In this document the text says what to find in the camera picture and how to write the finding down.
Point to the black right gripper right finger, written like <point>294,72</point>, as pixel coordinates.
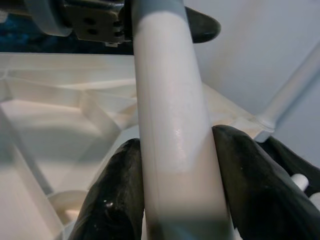
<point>262,200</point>

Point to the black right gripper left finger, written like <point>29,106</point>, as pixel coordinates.
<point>110,200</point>

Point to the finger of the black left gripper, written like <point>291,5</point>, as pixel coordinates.
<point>202,25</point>

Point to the white plastic table top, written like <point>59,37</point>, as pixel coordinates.
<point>50,125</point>

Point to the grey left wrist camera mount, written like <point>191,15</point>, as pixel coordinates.
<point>45,17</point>

